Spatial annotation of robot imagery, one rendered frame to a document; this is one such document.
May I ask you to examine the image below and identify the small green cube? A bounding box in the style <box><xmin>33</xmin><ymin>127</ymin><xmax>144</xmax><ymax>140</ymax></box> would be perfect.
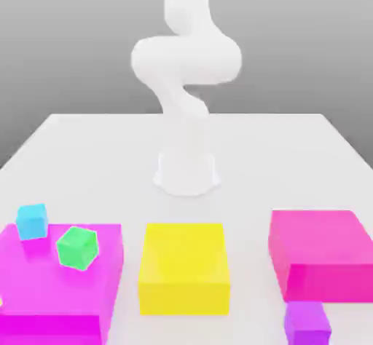
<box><xmin>55</xmin><ymin>226</ymin><xmax>100</xmax><ymax>272</ymax></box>

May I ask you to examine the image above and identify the small blue cube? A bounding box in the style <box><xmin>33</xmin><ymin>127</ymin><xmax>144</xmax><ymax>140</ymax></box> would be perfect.
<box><xmin>15</xmin><ymin>203</ymin><xmax>50</xmax><ymax>242</ymax></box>

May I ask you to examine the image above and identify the small purple cube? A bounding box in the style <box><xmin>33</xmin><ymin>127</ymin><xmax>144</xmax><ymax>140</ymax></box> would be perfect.
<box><xmin>283</xmin><ymin>301</ymin><xmax>332</xmax><ymax>345</ymax></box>

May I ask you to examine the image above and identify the large yellow box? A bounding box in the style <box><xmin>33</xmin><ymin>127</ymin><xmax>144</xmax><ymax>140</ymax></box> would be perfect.
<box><xmin>137</xmin><ymin>222</ymin><xmax>232</xmax><ymax>316</ymax></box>

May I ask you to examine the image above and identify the large pink box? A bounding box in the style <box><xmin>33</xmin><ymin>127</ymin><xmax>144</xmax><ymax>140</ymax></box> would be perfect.
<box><xmin>267</xmin><ymin>209</ymin><xmax>373</xmax><ymax>304</ymax></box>

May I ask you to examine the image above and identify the large magenta box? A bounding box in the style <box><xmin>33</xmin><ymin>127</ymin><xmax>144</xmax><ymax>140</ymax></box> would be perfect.
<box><xmin>0</xmin><ymin>223</ymin><xmax>125</xmax><ymax>345</ymax></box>

